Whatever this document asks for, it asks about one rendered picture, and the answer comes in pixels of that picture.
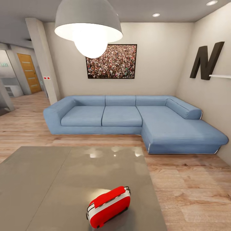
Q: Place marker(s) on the radio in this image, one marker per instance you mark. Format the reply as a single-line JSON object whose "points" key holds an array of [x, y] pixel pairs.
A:
{"points": [[108, 206]]}

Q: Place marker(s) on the picture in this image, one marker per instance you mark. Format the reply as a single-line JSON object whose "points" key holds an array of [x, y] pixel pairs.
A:
{"points": [[117, 62]]}

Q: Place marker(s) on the coffee table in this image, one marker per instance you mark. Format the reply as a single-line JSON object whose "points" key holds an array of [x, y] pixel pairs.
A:
{"points": [[49, 188]]}

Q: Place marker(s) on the door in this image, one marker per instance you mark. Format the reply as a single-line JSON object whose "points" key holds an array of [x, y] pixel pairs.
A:
{"points": [[30, 73]]}

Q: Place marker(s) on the standing mirror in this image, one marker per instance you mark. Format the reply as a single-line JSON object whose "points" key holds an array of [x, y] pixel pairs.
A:
{"points": [[42, 81]]}

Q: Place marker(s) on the sofa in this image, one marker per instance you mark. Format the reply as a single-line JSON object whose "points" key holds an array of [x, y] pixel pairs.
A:
{"points": [[167, 124]]}

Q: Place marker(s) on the room light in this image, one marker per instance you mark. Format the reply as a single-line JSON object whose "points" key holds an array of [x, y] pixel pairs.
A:
{"points": [[98, 12]]}

